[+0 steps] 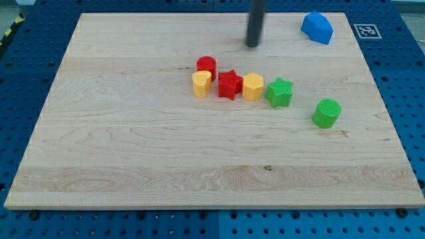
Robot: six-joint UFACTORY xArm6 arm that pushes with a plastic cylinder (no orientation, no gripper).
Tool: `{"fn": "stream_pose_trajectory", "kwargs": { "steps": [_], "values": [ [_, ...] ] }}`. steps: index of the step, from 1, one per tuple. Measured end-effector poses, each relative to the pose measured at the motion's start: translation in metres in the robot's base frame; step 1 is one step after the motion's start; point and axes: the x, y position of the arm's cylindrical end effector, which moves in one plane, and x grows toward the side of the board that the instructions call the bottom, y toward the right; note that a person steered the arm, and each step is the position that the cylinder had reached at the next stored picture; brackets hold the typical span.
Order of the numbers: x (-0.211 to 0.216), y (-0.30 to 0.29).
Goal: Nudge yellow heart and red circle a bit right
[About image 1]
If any white fiducial marker tag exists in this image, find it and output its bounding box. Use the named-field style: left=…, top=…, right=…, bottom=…
left=354, top=23, right=382, bottom=40

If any blue pentagon block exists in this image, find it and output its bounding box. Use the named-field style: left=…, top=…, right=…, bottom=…
left=301, top=12, right=333, bottom=44

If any green cylinder block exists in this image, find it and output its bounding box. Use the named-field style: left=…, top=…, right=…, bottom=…
left=312, top=98, right=342, bottom=129

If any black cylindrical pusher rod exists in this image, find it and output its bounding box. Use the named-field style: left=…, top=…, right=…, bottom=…
left=245, top=0, right=268, bottom=48

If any red cylinder block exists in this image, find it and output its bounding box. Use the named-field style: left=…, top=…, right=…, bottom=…
left=196, top=56, right=217, bottom=82

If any wooden board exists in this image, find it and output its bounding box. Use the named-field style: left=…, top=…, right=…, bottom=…
left=5, top=13, right=424, bottom=210

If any yellow hexagon block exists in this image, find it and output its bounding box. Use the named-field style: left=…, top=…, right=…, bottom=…
left=242, top=73, right=264, bottom=101

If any red star block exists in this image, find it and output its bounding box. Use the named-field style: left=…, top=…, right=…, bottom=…
left=218, top=70, right=243, bottom=100

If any green star block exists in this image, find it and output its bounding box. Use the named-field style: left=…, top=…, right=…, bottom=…
left=265, top=77, right=294, bottom=108

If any yellow heart block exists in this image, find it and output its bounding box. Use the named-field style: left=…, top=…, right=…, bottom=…
left=192, top=70, right=212, bottom=98

